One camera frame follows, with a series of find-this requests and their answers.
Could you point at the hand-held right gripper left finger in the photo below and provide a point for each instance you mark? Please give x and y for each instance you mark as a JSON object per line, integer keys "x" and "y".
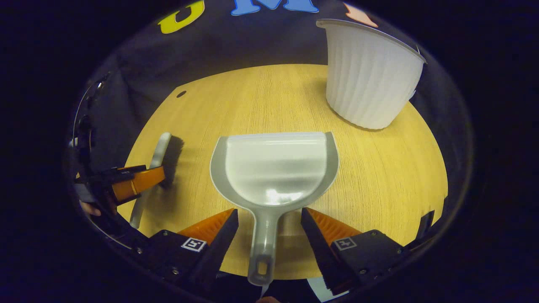
{"x": 221, "y": 248}

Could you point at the wooden desktop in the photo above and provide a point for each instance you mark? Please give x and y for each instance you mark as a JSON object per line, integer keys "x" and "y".
{"x": 400, "y": 176}

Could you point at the small grey broom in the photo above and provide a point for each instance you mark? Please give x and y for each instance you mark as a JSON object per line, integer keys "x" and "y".
{"x": 162, "y": 147}

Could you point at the grey plastic dustpan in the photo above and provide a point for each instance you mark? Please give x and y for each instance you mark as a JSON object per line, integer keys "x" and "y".
{"x": 273, "y": 168}

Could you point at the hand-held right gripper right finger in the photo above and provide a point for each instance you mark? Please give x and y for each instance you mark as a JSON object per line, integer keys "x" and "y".
{"x": 318, "y": 248}

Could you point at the white ribbed garbage bin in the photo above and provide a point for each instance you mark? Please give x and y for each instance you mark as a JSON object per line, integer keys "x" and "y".
{"x": 370, "y": 84}

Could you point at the black backdrop cloth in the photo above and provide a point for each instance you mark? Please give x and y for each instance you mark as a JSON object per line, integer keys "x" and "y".
{"x": 252, "y": 42}

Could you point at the white paper sheet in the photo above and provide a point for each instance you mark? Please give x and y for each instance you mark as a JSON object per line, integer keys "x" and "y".
{"x": 322, "y": 288}

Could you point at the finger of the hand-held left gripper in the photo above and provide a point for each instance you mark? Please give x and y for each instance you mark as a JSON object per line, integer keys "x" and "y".
{"x": 122, "y": 171}
{"x": 139, "y": 183}

